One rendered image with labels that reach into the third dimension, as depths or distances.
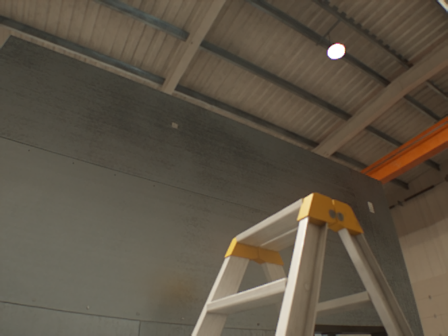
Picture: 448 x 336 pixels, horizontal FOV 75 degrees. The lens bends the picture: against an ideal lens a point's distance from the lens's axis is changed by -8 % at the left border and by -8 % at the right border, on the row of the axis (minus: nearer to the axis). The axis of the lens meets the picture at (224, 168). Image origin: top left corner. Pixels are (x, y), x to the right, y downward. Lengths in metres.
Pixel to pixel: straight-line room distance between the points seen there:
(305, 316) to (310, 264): 0.12
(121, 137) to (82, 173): 0.25
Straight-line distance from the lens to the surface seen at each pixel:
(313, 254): 0.73
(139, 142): 1.46
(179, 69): 7.08
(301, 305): 0.66
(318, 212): 0.77
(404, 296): 2.31
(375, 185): 2.58
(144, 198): 1.33
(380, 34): 8.17
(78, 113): 1.48
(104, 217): 1.25
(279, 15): 7.15
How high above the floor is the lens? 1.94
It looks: 34 degrees up
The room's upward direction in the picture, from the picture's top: straight up
